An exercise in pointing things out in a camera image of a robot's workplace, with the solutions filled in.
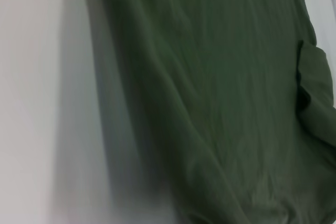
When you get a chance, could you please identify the dark green t-shirt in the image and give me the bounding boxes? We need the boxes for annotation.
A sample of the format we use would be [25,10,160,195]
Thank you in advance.
[83,0,336,224]

